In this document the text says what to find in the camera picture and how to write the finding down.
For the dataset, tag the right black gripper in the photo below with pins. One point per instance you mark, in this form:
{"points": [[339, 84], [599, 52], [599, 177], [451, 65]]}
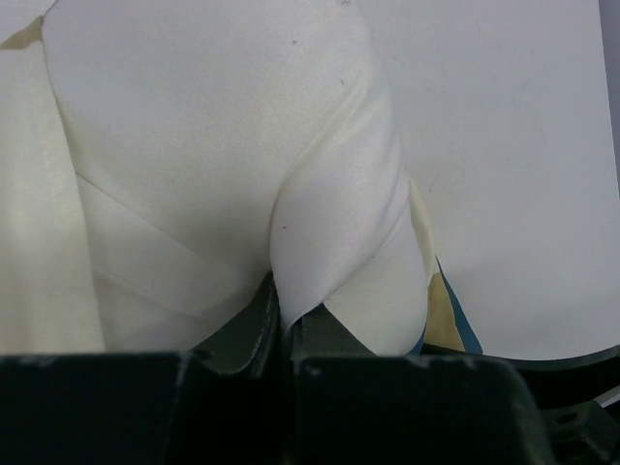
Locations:
{"points": [[578, 398]]}

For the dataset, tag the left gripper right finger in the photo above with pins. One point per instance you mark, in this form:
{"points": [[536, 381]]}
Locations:
{"points": [[320, 334]]}

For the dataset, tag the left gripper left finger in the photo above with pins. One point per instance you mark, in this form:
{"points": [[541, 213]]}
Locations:
{"points": [[245, 345]]}

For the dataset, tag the white pillow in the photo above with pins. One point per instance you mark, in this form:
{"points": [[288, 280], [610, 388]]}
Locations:
{"points": [[217, 142]]}

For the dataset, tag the blue beige white pillowcase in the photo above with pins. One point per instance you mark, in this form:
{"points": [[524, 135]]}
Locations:
{"points": [[48, 297]]}

